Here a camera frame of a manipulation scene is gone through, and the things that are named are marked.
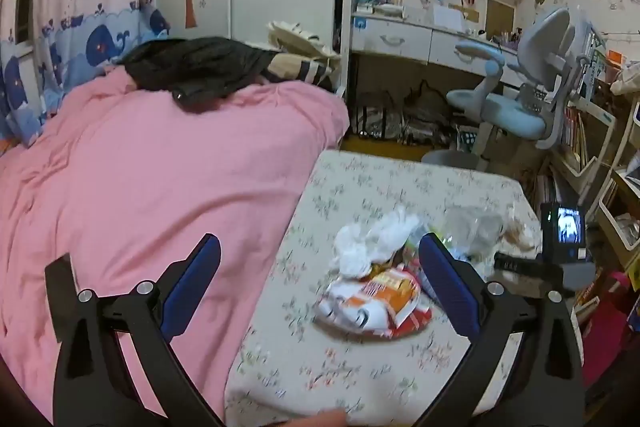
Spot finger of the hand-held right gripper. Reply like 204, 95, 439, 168
494, 252, 544, 279

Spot bags under desk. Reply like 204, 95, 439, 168
350, 82, 476, 148

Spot clear plastic cup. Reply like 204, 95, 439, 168
442, 206, 506, 258

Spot pink blanket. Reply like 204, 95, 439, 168
0, 69, 351, 423

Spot white bookshelf with books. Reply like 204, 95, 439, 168
535, 32, 640, 268

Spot beige navy striped cloth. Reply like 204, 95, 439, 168
265, 52, 341, 90

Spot white desk with drawers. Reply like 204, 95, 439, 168
347, 4, 526, 100

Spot beige tote bag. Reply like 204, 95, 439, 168
267, 21, 342, 58

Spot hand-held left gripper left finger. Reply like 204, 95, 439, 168
45, 234, 223, 427

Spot whale print curtain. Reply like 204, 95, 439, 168
0, 0, 171, 148

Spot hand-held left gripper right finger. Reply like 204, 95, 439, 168
412, 232, 586, 427

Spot floral tablecloth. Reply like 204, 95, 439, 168
225, 149, 586, 427

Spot orange red snack packet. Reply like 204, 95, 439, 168
314, 268, 435, 342

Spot large white tissue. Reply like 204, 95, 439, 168
332, 206, 427, 279

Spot light blue office chair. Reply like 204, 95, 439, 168
422, 4, 596, 172

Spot black garment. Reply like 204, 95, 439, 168
122, 37, 281, 112

